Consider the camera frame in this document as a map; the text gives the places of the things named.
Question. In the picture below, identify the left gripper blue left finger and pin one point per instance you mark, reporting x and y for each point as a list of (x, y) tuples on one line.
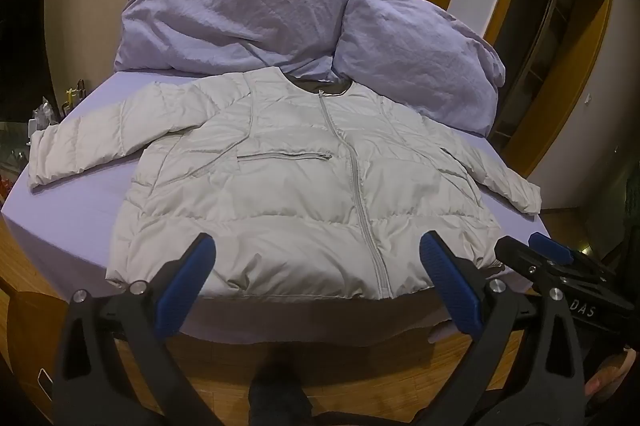
[(177, 285)]

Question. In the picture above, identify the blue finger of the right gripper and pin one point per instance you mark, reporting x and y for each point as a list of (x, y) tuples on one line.
[(549, 249)]

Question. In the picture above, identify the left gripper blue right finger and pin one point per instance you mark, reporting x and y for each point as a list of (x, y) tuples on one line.
[(457, 282)]

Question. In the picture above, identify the white puffer jacket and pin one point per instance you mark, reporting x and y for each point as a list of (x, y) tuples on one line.
[(307, 196)]

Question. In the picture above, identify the person's right hand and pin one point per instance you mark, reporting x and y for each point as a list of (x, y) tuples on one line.
[(610, 375)]

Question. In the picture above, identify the lavender bed sheet mattress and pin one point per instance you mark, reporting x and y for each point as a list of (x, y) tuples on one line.
[(65, 227)]

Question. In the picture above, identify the right lavender pillow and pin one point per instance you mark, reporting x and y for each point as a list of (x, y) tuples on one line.
[(419, 55)]

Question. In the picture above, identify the lavender pillow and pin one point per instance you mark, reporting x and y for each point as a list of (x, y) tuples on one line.
[(419, 55), (213, 37)]

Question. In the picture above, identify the glass bedside table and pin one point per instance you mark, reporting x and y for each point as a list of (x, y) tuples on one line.
[(15, 137)]

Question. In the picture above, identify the left lavender pillow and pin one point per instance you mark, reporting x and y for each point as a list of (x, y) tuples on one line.
[(213, 37)]

